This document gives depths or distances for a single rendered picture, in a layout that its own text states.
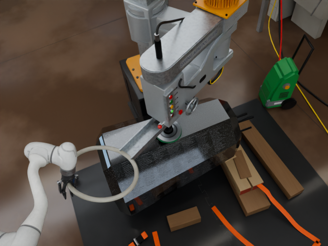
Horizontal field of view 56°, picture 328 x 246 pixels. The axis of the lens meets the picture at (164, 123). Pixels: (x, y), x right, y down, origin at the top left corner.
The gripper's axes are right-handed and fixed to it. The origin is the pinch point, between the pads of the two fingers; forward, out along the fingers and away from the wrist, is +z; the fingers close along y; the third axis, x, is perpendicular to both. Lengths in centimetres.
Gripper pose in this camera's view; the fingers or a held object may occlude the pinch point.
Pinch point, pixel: (68, 193)
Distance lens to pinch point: 211.6
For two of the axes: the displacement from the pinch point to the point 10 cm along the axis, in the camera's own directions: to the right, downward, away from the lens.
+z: -1.8, 7.8, 6.0
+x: -5.8, -5.8, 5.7
